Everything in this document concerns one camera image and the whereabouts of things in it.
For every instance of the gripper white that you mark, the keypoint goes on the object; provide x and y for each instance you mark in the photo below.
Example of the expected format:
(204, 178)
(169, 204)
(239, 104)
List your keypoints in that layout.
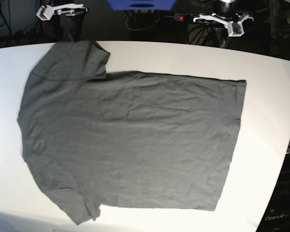
(74, 11)
(234, 27)

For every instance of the grey T-shirt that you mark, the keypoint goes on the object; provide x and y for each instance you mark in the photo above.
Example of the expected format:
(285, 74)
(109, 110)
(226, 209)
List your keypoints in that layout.
(126, 139)

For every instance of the blue box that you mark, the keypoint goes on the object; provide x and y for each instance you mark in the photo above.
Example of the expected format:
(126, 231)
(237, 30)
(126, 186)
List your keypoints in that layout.
(141, 4)

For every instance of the black power strip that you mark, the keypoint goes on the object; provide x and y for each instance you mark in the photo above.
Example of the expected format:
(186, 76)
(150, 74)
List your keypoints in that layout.
(192, 18)

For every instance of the black OpenArm base box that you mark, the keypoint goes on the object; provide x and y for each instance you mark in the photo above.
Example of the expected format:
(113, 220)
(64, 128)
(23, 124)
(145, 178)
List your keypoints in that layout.
(276, 217)

